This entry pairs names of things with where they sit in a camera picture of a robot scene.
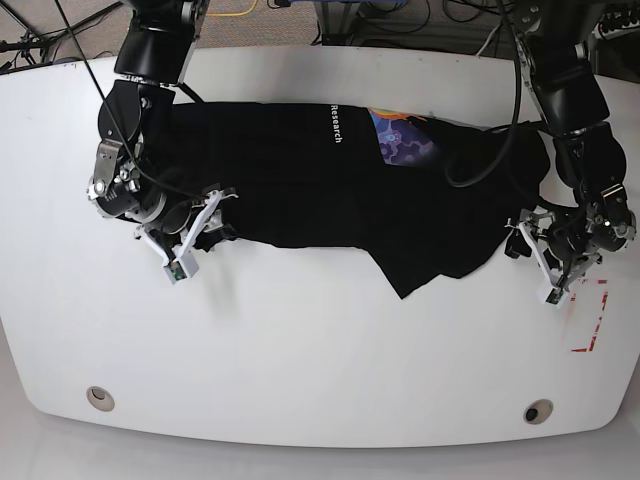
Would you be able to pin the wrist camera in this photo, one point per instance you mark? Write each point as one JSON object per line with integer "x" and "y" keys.
{"x": 553, "y": 296}
{"x": 182, "y": 268}

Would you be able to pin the left table grommet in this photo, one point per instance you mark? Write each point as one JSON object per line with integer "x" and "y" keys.
{"x": 100, "y": 399}

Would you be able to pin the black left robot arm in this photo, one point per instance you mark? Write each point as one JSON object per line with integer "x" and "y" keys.
{"x": 551, "y": 37}

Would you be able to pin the black printed T-shirt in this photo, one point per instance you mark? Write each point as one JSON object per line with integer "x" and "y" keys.
{"x": 421, "y": 196}

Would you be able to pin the table grommet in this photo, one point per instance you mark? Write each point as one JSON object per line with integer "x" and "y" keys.
{"x": 100, "y": 399}
{"x": 538, "y": 412}

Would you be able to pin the red tape marking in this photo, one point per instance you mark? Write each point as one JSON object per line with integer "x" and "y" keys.
{"x": 585, "y": 314}

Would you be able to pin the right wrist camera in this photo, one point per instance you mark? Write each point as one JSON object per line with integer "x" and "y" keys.
{"x": 182, "y": 268}

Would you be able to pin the black tripod legs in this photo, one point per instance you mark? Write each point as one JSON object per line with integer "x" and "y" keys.
{"x": 40, "y": 20}

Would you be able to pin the white power strip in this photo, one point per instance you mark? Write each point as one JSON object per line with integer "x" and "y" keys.
{"x": 616, "y": 23}

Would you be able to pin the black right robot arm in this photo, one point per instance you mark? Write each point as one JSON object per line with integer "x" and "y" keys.
{"x": 150, "y": 166}

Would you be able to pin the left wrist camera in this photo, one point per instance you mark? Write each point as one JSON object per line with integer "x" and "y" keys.
{"x": 553, "y": 296}

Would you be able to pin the right table grommet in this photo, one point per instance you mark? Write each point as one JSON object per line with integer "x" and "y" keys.
{"x": 538, "y": 412}

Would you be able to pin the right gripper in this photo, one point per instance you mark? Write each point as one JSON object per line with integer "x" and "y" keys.
{"x": 189, "y": 224}

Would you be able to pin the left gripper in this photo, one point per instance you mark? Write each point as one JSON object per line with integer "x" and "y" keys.
{"x": 561, "y": 258}

